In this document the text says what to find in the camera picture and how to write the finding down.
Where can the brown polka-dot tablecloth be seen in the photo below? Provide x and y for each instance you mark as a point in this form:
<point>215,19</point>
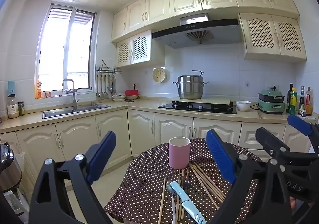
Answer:
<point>144,184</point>

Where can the bunch of wooden chopsticks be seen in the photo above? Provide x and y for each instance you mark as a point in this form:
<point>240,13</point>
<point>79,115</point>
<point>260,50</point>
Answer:
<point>206,185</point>

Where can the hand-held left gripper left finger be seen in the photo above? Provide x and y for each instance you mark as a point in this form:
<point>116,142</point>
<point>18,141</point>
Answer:
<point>102,156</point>

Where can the silver metal spoon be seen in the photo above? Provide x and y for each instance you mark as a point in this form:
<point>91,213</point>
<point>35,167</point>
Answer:
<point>170,186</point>

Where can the dark glass bottle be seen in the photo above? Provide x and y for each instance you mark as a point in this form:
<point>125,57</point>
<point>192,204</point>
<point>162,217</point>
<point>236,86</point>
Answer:
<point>289,99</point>

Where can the light blue knife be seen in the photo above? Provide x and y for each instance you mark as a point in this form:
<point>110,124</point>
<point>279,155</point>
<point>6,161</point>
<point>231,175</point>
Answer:
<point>180,191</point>

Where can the person's right hand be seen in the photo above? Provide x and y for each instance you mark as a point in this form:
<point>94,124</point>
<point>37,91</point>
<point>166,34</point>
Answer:
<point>293,203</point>

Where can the red container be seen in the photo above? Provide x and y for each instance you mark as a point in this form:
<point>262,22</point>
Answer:
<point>131,93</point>

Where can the white wall socket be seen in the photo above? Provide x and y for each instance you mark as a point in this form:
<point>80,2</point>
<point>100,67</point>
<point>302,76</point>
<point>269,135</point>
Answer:
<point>136,85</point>
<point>268,86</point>
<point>274,87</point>

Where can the round cream steamer plate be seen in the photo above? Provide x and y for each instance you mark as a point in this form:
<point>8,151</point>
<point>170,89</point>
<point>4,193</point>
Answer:
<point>159,76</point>

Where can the stainless steel sink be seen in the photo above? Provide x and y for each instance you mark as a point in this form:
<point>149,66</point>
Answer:
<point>59,113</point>

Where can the hanging steel spatula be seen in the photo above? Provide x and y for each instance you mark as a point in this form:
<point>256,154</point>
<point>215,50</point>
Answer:
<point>106,95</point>

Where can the cream lattice-door wall cabinet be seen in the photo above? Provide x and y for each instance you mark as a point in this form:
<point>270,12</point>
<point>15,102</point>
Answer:
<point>140,47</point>
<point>259,34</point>

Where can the dark metal spoon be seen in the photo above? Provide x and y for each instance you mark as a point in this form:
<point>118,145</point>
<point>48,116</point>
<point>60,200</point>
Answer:
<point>186,184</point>

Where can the single wooden chopstick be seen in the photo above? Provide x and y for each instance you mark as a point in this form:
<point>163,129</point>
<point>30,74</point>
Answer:
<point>162,201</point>

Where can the dark sauce bottle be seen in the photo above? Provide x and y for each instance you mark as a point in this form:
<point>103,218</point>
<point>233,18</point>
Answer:
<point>302,99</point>

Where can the black range hood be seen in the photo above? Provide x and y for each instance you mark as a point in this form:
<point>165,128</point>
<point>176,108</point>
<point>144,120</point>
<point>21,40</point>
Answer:
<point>174,37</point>

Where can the green bottle yellow cap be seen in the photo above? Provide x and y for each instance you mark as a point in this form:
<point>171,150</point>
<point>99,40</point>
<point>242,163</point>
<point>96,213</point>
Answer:
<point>294,102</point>

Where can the glass jar beige contents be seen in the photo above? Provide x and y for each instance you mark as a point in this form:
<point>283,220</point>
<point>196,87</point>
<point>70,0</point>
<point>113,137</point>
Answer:
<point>13,110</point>

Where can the orange bottle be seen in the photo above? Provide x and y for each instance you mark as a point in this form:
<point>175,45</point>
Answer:
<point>38,93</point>

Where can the black gas stove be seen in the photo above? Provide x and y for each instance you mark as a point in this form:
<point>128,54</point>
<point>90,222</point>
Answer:
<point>179,107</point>

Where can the metal wall rack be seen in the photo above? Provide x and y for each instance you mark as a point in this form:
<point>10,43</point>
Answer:
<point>109,71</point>

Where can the stack of white bowls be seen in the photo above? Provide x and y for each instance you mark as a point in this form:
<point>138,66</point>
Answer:
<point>119,99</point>

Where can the red-labelled bottle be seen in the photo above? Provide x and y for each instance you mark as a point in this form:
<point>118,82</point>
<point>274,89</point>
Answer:
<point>309,107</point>

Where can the small jar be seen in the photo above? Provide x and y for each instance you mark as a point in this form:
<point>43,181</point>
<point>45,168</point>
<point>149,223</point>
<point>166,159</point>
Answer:
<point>47,94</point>

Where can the hanging steel skimmer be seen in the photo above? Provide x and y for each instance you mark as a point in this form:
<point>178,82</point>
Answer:
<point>110,87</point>

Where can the kitchen window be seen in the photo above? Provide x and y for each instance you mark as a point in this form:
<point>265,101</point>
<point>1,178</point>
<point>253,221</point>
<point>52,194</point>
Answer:
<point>62,52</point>

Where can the steel kitchen faucet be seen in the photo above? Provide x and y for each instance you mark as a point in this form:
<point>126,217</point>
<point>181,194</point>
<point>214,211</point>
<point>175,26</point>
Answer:
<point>74,99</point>

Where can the white bowl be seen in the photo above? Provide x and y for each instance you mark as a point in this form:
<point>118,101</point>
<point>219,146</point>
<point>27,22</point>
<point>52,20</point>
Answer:
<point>243,106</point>

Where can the stainless steel steamer pot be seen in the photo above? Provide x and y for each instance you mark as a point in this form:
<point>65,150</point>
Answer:
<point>190,89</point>

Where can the pink cup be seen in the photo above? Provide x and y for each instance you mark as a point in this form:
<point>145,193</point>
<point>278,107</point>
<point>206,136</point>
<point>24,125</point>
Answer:
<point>178,156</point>

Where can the green electric cooker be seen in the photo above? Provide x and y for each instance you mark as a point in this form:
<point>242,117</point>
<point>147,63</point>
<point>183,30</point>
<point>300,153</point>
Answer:
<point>270,108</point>

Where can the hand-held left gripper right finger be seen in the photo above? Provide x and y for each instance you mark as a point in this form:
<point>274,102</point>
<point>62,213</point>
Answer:
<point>220,156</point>

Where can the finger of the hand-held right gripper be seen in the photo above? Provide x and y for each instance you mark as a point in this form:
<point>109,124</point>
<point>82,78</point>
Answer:
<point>268,139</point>
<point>299,124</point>

